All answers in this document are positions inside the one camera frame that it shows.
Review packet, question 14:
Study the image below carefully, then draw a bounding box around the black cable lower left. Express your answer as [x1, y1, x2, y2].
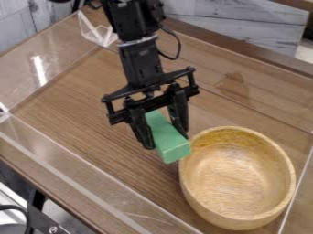
[0, 204, 35, 234]

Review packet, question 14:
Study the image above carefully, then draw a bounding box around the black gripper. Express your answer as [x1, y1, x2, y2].
[102, 38, 199, 150]

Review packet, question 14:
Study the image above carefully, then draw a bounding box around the light brown wooden bowl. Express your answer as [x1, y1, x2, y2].
[178, 126, 296, 230]

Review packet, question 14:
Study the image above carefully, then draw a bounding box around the black metal table bracket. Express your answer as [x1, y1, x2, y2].
[25, 190, 71, 234]

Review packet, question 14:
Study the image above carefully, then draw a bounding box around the clear acrylic tray enclosure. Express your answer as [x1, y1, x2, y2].
[0, 16, 313, 234]

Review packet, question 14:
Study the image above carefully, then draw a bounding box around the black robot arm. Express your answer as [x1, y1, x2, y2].
[100, 0, 199, 150]

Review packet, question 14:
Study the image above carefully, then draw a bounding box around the green rectangular block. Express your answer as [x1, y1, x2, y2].
[146, 111, 193, 164]

